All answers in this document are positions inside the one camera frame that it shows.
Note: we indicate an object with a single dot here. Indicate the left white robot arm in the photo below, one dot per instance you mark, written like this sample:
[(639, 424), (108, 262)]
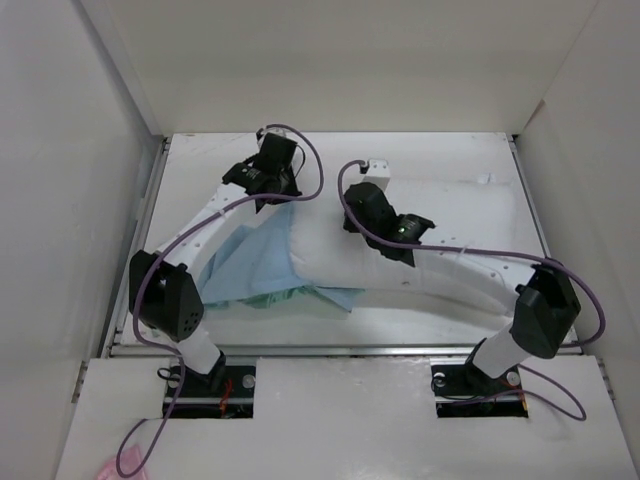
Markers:
[(163, 292)]

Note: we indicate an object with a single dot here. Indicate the light blue pillowcase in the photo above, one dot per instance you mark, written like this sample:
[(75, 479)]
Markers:
[(254, 267)]

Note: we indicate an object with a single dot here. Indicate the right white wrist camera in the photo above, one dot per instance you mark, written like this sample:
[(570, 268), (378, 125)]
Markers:
[(377, 172)]

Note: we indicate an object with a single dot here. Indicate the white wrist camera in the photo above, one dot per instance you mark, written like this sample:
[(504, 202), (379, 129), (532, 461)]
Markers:
[(377, 172), (264, 131)]

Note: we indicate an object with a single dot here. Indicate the white pillow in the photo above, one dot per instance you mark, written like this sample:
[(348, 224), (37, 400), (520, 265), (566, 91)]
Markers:
[(466, 215)]

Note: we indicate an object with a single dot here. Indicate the pink cloth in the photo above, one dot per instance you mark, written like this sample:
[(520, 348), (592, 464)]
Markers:
[(130, 459)]

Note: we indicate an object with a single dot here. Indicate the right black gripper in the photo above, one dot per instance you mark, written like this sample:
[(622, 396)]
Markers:
[(348, 224)]

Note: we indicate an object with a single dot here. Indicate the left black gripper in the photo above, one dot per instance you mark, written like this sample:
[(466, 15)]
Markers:
[(292, 190)]

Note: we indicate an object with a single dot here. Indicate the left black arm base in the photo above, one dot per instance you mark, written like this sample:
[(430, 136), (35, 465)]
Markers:
[(229, 395)]

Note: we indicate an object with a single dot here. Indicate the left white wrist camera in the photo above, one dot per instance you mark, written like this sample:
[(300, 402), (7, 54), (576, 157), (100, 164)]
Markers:
[(264, 131)]

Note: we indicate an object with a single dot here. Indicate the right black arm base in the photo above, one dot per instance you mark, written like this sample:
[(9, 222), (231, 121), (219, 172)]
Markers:
[(462, 391)]

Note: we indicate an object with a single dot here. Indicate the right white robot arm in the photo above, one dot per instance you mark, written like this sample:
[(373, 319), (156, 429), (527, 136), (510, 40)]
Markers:
[(537, 293)]

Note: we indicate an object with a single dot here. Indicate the front aluminium rail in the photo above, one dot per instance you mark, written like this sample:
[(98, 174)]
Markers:
[(138, 350)]

